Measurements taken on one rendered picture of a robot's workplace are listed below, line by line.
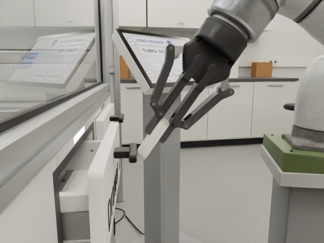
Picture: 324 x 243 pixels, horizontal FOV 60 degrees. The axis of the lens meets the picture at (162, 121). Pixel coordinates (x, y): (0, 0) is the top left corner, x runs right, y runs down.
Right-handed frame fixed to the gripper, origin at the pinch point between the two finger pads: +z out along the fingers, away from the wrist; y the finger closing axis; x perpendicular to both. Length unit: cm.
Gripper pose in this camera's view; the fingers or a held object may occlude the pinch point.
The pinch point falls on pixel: (152, 137)
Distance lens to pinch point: 44.9
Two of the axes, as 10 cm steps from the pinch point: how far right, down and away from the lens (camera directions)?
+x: 0.9, 1.9, -9.8
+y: -8.2, -5.5, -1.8
